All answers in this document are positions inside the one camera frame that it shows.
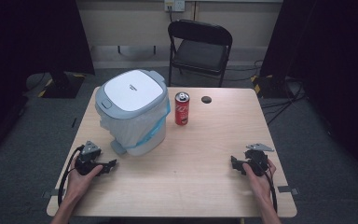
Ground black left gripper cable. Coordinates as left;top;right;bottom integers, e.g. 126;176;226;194
57;145;86;207

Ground white wall socket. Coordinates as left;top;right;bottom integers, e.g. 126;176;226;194
163;0;186;13

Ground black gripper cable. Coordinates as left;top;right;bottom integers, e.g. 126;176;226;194
262;167;279;215
57;145;86;207

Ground grey tape strip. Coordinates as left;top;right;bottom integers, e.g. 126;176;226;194
42;189;59;199
277;185;300;196

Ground person's left hand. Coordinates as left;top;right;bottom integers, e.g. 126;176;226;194
64;156;104;204

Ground white pedal trash bin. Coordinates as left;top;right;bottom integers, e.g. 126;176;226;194
94;68;172;158

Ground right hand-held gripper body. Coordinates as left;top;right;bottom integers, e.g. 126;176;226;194
243;142;275;177

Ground dark curtain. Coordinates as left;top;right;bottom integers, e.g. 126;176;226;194
260;0;358;186

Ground white trash bag blue trim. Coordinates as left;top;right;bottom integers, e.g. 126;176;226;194
95;96;172;149

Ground black folding chair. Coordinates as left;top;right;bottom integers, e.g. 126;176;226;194
167;19;234;89

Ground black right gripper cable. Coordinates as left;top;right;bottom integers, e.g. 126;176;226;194
262;167;279;215

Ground person's right hand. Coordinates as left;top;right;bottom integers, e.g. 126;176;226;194
241;158;278;203

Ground black stand base striped tape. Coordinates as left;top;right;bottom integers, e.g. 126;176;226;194
37;72;87;100
250;74;296;100

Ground red soda can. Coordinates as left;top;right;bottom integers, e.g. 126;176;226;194
174;91;191;126

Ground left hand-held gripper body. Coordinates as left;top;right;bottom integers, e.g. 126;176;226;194
74;140;103;176

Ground black floor cables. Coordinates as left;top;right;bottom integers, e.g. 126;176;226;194
223;59;307;126

